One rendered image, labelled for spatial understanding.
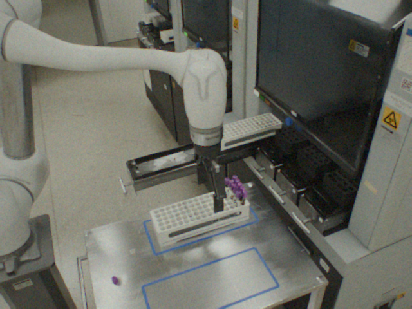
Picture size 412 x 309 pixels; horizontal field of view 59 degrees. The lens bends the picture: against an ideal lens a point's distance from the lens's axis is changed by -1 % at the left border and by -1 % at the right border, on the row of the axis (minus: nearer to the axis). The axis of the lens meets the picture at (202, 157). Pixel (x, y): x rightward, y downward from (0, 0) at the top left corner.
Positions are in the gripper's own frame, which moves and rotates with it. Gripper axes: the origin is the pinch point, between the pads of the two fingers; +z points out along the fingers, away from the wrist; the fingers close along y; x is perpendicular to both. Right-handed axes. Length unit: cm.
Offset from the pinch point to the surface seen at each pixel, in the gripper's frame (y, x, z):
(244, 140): -36.7, 29.7, 12.1
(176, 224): 2.9, -12.3, 5.6
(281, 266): 24.6, 11.3, 11.0
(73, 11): -387, -18, 39
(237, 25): -65, 39, -26
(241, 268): 21.0, 0.5, 10.9
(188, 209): -0.9, -6.9, 4.8
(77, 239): -88, -55, 93
